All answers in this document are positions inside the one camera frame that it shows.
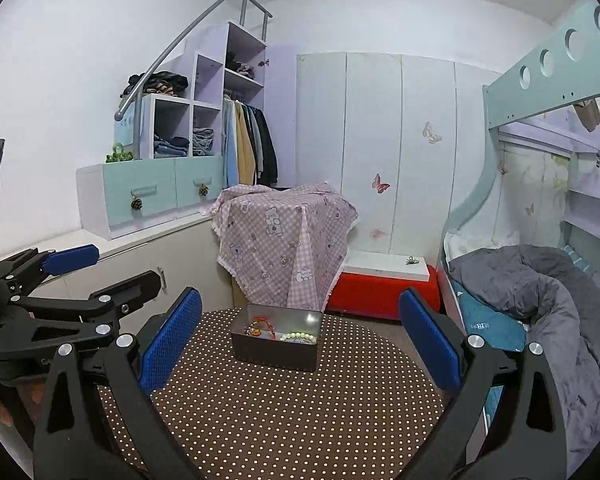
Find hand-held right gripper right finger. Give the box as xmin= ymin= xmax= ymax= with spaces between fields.
xmin=397 ymin=287 xmax=569 ymax=480

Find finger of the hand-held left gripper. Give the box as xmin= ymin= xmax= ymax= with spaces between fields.
xmin=0 ymin=243 xmax=101 ymax=300
xmin=0 ymin=270 xmax=163 ymax=362

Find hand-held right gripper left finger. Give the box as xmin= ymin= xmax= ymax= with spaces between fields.
xmin=32 ymin=286 xmax=203 ymax=480

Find orange bead bracelet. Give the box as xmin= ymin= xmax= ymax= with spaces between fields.
xmin=251 ymin=315 xmax=277 ymax=339

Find grey metal box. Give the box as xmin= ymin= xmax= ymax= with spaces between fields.
xmin=230 ymin=303 xmax=324 ymax=373

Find blue bed sheet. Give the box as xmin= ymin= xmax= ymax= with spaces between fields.
xmin=450 ymin=280 xmax=531 ymax=354

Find red storage box white lid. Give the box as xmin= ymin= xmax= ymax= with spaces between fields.
xmin=326 ymin=251 xmax=441 ymax=322

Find cream cabinet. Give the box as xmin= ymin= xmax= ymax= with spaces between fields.
xmin=27 ymin=212 xmax=237 ymax=311

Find teal drawer unit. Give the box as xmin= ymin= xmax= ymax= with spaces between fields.
xmin=76 ymin=155 xmax=226 ymax=241

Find green toy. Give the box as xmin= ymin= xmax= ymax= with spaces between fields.
xmin=105 ymin=143 xmax=134 ymax=164

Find grey quilt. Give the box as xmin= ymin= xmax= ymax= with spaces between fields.
xmin=447 ymin=245 xmax=600 ymax=463

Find blue paper sign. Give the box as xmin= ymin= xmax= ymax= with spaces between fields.
xmin=114 ymin=119 xmax=142 ymax=159

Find pink checkered cloth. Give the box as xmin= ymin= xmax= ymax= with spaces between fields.
xmin=211 ymin=182 xmax=359 ymax=314

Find folded blue jeans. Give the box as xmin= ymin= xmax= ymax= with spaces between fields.
xmin=153 ymin=135 xmax=190 ymax=159

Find folded grey jeans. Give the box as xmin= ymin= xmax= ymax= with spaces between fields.
xmin=192 ymin=127 xmax=215 ymax=156

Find light blue hanging garment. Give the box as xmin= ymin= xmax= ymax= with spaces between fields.
xmin=223 ymin=100 xmax=241 ymax=188

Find yellow hanging garment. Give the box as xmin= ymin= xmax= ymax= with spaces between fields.
xmin=236 ymin=102 xmax=259 ymax=186

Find dark clothes pile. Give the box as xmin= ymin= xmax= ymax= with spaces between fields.
xmin=121 ymin=71 xmax=190 ymax=99

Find black hanging garment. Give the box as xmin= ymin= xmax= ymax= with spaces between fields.
xmin=252 ymin=107 xmax=279 ymax=187

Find purple bedside shelf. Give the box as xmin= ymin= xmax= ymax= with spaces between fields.
xmin=562 ymin=175 xmax=600 ymax=263

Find purple shelf unit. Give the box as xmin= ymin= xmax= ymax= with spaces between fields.
xmin=114 ymin=22 xmax=299 ymax=189

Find white wardrobe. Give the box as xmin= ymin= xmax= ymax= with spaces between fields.
xmin=296 ymin=51 xmax=502 ymax=257

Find grey metal handrail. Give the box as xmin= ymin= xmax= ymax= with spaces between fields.
xmin=115 ymin=0 xmax=274 ymax=161

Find dark folded clothes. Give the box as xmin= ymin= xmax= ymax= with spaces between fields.
xmin=225 ymin=59 xmax=257 ymax=79

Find brown hanging pouch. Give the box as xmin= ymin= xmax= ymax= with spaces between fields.
xmin=575 ymin=100 xmax=600 ymax=134

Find teal bunk bed frame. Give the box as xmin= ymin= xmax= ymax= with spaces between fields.
xmin=437 ymin=0 xmax=600 ymax=461

